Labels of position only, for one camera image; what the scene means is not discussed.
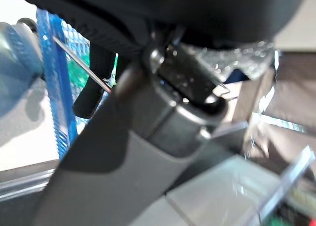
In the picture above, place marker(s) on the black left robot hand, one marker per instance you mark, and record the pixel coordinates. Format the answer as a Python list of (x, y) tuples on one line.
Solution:
[(123, 161)]

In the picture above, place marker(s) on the blue plastic shopping basket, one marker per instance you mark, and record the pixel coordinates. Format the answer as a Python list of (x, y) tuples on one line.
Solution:
[(59, 100)]

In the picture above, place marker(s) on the reflective metal side panel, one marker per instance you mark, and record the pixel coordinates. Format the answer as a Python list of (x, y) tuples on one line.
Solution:
[(291, 100)]

